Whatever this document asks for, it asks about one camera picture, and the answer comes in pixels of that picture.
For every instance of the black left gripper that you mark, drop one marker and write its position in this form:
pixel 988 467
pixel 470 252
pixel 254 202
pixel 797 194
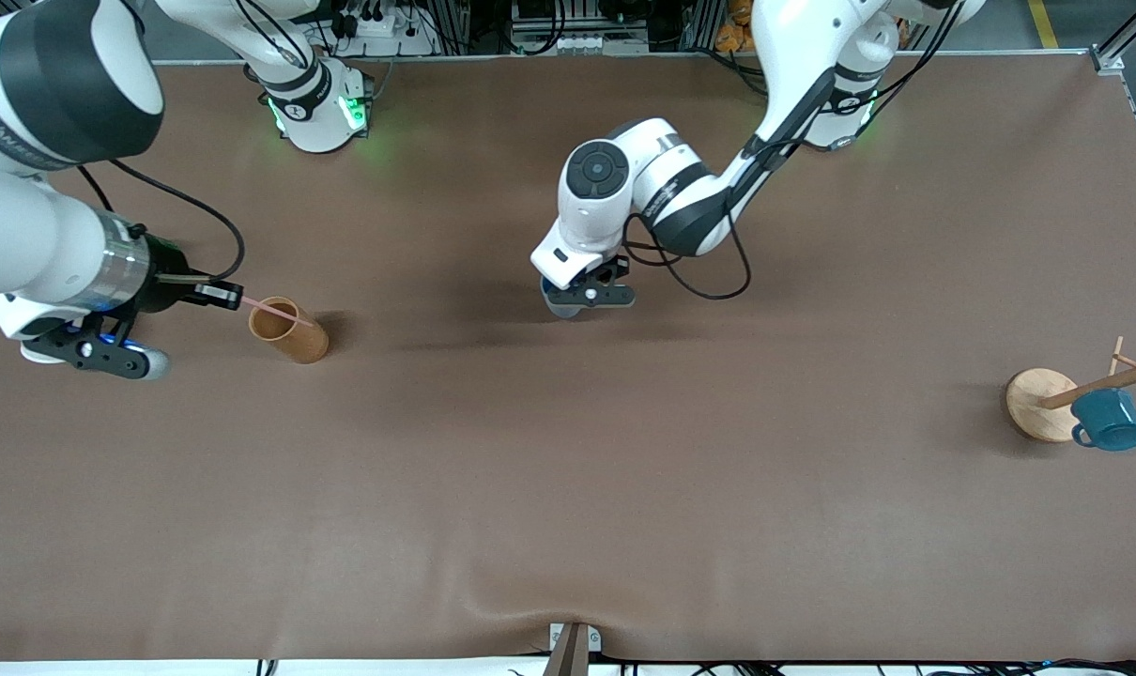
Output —
pixel 604 274

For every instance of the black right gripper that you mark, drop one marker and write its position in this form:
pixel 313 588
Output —
pixel 165 273

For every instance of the pink straw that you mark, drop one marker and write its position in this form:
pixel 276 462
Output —
pixel 277 312

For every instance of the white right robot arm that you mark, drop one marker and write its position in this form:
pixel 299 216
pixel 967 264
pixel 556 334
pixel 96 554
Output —
pixel 23 225

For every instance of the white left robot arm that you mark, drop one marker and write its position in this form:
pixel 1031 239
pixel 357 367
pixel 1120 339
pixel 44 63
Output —
pixel 793 56

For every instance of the brown cardboard cup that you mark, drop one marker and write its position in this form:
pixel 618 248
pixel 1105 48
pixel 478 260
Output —
pixel 296 340

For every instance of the brown table cover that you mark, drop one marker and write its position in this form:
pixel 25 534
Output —
pixel 568 451

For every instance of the white socket strip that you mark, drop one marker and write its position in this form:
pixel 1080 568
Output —
pixel 577 42

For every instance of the white power strip with plugs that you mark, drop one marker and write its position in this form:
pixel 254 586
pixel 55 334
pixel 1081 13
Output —
pixel 385 30

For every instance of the orange snack bag pile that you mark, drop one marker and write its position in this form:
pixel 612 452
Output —
pixel 732 23

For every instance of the wooden mug tree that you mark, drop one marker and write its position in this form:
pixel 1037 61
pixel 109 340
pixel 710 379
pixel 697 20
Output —
pixel 1037 406

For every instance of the teal enamel mug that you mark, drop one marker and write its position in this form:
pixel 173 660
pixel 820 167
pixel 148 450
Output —
pixel 1108 420

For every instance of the silver table edge bracket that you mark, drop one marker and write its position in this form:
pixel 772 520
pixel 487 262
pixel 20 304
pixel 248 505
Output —
pixel 592 640

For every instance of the grey camera mast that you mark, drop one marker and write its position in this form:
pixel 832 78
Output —
pixel 568 657

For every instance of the aluminium frame bars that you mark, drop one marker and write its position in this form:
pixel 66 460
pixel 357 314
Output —
pixel 1131 33

